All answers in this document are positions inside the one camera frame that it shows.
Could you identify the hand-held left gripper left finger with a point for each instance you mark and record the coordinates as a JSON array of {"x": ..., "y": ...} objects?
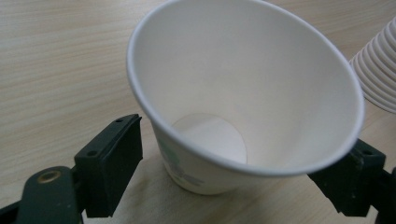
[{"x": 109, "y": 169}]

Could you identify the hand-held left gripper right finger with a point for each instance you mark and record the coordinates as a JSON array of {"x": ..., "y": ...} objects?
[{"x": 351, "y": 183}]

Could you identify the white paper cup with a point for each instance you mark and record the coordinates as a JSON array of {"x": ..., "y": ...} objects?
[{"x": 249, "y": 90}]

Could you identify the stack of white paper cups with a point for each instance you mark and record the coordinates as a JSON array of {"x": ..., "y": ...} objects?
[{"x": 378, "y": 68}]

